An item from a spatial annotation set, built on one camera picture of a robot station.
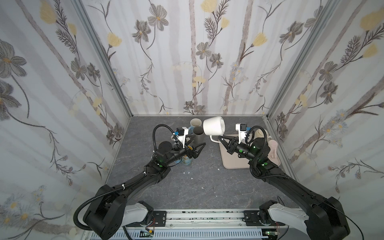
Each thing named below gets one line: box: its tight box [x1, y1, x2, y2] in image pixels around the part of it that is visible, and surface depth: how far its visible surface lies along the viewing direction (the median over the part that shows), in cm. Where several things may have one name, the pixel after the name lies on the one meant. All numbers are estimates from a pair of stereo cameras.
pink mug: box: [267, 139, 279, 160], surface depth 95 cm
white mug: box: [203, 116, 226, 143], surface depth 72 cm
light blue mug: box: [188, 118, 202, 135], surface depth 106 cm
